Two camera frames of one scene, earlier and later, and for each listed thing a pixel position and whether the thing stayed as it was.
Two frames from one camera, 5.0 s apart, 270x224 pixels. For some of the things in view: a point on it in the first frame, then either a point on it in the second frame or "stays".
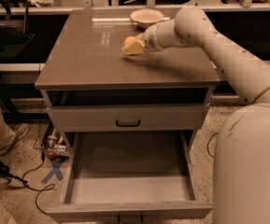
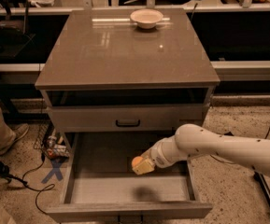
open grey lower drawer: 130,175 stays
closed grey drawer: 121,118 stays
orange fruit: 129,39 to 135,161
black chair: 7,34 stays
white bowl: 145,18 stays
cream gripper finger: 135,48 to 147,165
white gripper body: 150,40 to 158,157
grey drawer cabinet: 92,87 stays
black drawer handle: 134,125 stays
